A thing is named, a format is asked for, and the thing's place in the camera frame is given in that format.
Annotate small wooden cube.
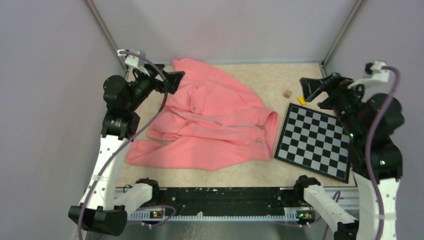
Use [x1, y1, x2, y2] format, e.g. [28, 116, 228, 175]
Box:
[283, 89, 293, 99]

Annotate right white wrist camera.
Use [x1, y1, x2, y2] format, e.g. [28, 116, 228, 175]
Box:
[347, 60, 389, 89]

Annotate aluminium front rail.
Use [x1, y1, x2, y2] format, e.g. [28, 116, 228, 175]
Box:
[114, 187, 365, 223]

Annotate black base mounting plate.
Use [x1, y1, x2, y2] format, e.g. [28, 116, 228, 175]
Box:
[142, 187, 301, 217]

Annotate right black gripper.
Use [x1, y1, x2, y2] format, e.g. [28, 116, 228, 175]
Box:
[299, 71, 370, 140]

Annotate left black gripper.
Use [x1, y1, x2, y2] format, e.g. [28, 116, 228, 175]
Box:
[126, 62, 185, 112]

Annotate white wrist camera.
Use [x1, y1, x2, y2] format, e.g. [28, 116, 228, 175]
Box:
[116, 49, 150, 76]
[347, 60, 389, 89]

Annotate small yellow block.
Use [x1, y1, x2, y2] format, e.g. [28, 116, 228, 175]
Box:
[297, 96, 307, 106]

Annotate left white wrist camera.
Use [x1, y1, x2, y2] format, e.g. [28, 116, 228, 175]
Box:
[116, 49, 150, 76]

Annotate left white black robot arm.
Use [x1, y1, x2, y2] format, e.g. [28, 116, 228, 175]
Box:
[68, 64, 185, 240]

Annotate black white checkerboard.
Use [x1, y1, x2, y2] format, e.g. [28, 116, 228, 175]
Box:
[274, 103, 351, 184]

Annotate pink zip-up jacket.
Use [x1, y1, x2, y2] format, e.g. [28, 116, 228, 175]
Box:
[125, 58, 279, 171]

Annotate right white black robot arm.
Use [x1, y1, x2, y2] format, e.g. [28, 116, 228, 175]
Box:
[293, 66, 405, 240]

